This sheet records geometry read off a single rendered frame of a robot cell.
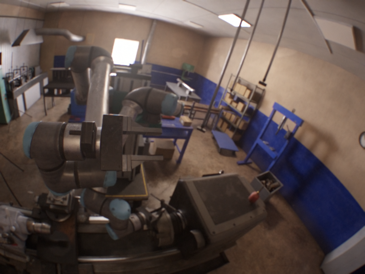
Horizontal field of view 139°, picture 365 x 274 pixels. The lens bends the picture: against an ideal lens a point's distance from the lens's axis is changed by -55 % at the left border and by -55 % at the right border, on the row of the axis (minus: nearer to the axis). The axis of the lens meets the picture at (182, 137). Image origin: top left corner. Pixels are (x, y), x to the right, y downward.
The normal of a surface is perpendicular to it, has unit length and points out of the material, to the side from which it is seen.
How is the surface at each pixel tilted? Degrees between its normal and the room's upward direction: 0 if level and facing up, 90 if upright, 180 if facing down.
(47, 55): 90
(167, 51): 90
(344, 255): 90
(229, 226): 0
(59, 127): 12
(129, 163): 41
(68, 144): 57
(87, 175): 50
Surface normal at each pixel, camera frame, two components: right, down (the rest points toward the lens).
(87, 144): 0.23, 0.80
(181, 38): 0.34, 0.57
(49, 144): 0.43, 0.18
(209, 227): 0.28, -0.82
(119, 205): 0.39, -0.88
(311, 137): -0.90, -0.04
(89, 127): 0.43, -0.25
